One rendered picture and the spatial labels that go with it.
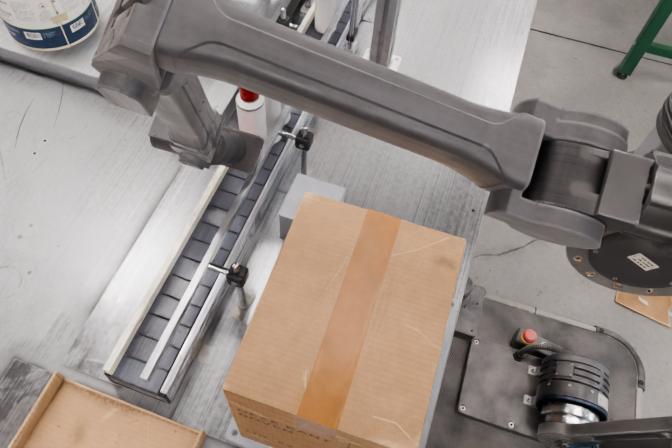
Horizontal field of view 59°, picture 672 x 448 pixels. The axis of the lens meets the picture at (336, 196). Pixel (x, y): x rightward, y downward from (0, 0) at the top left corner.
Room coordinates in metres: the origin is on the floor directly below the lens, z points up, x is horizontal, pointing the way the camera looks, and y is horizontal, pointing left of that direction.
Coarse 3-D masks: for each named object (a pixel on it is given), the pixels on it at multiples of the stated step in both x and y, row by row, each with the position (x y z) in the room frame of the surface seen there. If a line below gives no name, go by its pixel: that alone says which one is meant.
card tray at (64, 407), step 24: (48, 384) 0.23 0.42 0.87; (72, 384) 0.24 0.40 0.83; (48, 408) 0.20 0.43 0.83; (72, 408) 0.20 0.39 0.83; (96, 408) 0.21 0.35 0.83; (120, 408) 0.21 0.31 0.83; (24, 432) 0.16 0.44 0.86; (48, 432) 0.17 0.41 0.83; (72, 432) 0.17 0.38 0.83; (96, 432) 0.17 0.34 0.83; (120, 432) 0.18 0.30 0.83; (144, 432) 0.18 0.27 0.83; (168, 432) 0.18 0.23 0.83; (192, 432) 0.19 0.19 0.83
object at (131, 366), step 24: (312, 24) 1.10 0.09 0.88; (264, 168) 0.68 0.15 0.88; (216, 192) 0.61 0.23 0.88; (216, 216) 0.56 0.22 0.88; (240, 216) 0.56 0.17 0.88; (192, 240) 0.50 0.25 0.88; (192, 264) 0.46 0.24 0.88; (168, 288) 0.41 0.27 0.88; (168, 312) 0.36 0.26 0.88; (192, 312) 0.37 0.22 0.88; (144, 336) 0.32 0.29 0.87; (120, 360) 0.28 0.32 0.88; (144, 360) 0.28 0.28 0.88; (168, 360) 0.28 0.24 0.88; (144, 384) 0.24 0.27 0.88
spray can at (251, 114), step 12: (240, 96) 0.70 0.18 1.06; (252, 96) 0.70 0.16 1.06; (240, 108) 0.69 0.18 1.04; (252, 108) 0.69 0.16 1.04; (264, 108) 0.71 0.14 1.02; (240, 120) 0.69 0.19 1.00; (252, 120) 0.69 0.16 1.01; (264, 120) 0.70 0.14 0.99; (252, 132) 0.69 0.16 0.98; (264, 132) 0.70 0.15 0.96
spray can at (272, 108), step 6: (264, 96) 0.73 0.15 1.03; (270, 102) 0.74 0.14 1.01; (276, 102) 0.74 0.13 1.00; (270, 108) 0.74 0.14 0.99; (276, 108) 0.74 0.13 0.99; (270, 114) 0.73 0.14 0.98; (276, 114) 0.74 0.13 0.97; (270, 120) 0.73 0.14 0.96; (276, 120) 0.74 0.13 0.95; (270, 126) 0.73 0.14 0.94; (270, 132) 0.73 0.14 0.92
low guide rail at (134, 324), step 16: (304, 32) 1.05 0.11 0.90; (208, 192) 0.59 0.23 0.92; (192, 224) 0.52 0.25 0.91; (176, 240) 0.48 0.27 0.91; (176, 256) 0.45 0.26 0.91; (160, 272) 0.42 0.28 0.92; (160, 288) 0.40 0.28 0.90; (144, 304) 0.36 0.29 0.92; (128, 336) 0.30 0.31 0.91; (112, 352) 0.28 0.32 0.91; (112, 368) 0.25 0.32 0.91
